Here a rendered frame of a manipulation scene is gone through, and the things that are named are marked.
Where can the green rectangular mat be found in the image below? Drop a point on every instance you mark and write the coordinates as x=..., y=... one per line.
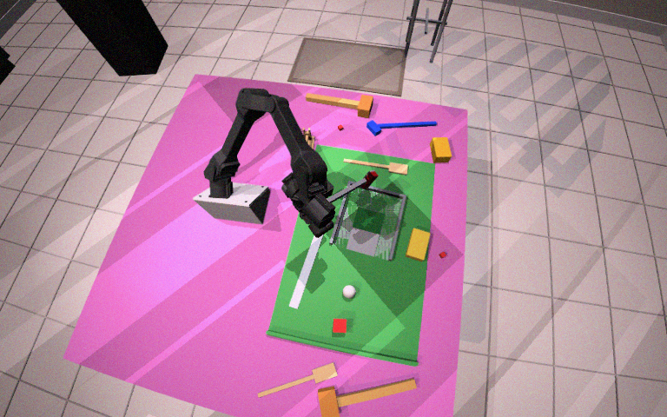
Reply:
x=384, y=317

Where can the yellow rectangular block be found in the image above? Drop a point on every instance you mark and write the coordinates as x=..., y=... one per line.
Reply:
x=417, y=244

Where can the white flat bar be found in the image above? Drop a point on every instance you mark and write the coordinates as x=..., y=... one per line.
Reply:
x=301, y=283

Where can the orange cube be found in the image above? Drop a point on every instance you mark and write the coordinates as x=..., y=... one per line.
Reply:
x=440, y=149

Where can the white golf ball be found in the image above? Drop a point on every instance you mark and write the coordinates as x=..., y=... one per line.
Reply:
x=349, y=292

